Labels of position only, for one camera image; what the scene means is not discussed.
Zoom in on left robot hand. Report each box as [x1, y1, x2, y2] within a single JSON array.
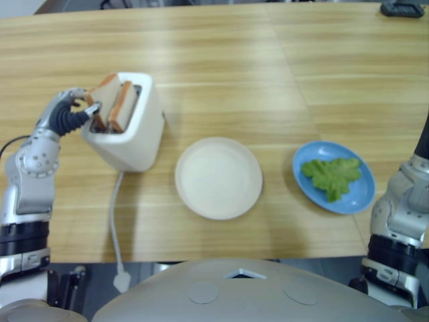
[[35, 87, 103, 138]]

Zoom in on bread slice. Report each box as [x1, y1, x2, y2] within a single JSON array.
[[108, 80, 139, 133], [84, 72, 123, 127]]

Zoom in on cream toaster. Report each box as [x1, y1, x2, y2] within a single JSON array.
[[80, 72, 166, 174]]

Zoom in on cream plate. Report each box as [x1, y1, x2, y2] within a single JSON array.
[[174, 136, 264, 221]]

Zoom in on robot body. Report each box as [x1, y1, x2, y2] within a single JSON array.
[[91, 258, 414, 322]]

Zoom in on green lettuce leaf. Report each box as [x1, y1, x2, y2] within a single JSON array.
[[300, 157, 363, 204]]

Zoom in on blue plate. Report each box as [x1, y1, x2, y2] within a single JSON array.
[[292, 140, 377, 215]]

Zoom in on black device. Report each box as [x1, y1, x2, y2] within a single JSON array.
[[379, 0, 426, 19]]

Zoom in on black cable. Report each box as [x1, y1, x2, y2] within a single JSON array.
[[0, 134, 32, 159]]

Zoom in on white cord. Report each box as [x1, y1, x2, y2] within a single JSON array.
[[109, 170, 132, 293]]

